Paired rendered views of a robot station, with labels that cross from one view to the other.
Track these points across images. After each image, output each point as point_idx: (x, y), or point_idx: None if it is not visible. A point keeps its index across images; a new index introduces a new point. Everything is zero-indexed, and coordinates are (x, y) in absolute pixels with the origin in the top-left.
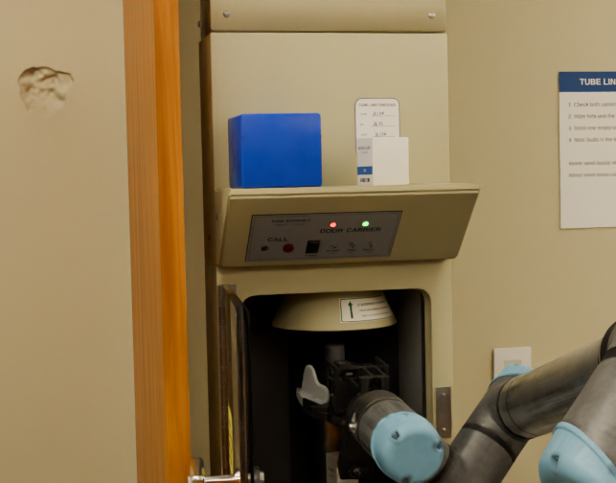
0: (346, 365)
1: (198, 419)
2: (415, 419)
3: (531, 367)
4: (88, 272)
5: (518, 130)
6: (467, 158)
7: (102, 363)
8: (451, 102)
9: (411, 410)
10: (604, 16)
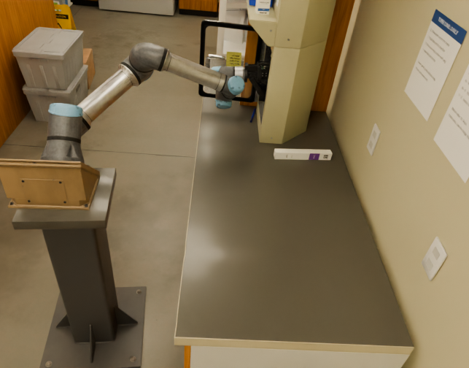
0: (262, 63)
1: (343, 87)
2: (215, 68)
3: (376, 139)
4: (348, 28)
5: (415, 33)
6: (401, 38)
7: (341, 57)
8: (408, 7)
9: (224, 69)
10: None
